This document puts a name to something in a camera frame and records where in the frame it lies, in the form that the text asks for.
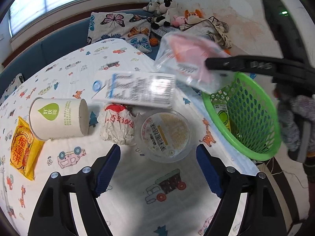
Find yellow durian cake packet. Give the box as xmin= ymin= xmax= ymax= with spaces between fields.
xmin=10 ymin=117 xmax=45 ymax=181

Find clear pink plastic bag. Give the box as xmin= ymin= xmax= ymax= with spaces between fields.
xmin=154 ymin=31 xmax=235 ymax=94

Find white paper cup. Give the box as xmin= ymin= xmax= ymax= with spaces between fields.
xmin=29 ymin=98 xmax=90 ymax=141

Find white paper wrapper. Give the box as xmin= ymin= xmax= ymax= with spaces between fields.
xmin=97 ymin=103 xmax=135 ymax=146

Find blue white milk carton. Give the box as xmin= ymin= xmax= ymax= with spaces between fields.
xmin=92 ymin=71 xmax=176 ymax=109

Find clear pudding cup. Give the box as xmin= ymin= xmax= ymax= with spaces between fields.
xmin=134 ymin=109 xmax=193 ymax=164

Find green plastic basket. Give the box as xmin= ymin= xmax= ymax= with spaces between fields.
xmin=201 ymin=73 xmax=281 ymax=161

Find crumpled beige cloth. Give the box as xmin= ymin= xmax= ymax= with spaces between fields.
xmin=179 ymin=16 xmax=232 ymax=49

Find orange fox plush toy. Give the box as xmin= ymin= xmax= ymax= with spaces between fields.
xmin=185 ymin=9 xmax=203 ymax=25

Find pink pig plush toy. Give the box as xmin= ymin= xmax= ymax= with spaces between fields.
xmin=171 ymin=16 xmax=186 ymax=28

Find cartoon print tablecloth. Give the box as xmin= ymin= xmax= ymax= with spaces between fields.
xmin=0 ymin=38 xmax=262 ymax=236

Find cow plush toy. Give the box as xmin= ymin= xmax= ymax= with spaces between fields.
xmin=151 ymin=0 xmax=179 ymax=29

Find grey plush toy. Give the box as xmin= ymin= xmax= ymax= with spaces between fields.
xmin=143 ymin=0 xmax=161 ymax=13

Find small butterfly pillow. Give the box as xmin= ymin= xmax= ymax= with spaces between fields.
xmin=1 ymin=73 xmax=24 ymax=103

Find butterfly print pillow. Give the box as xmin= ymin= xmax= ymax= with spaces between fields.
xmin=87 ymin=12 xmax=152 ymax=53

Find blue sofa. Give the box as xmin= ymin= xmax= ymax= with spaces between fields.
xmin=1 ymin=10 xmax=153 ymax=96

